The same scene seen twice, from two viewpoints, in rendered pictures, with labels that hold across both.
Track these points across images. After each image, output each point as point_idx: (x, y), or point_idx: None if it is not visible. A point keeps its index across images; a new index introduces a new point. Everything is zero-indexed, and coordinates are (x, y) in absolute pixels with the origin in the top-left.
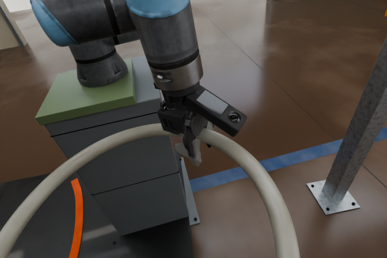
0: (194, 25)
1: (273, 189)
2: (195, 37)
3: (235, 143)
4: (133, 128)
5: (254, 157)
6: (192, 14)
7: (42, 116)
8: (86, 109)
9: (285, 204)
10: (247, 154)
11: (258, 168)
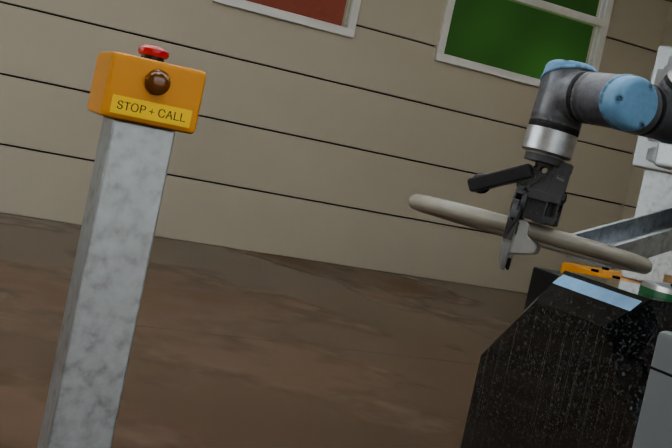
0: (536, 98)
1: (430, 196)
2: (533, 107)
3: (470, 207)
4: (601, 243)
5: (449, 204)
6: (539, 89)
7: None
8: None
9: (420, 197)
10: (456, 202)
11: (444, 199)
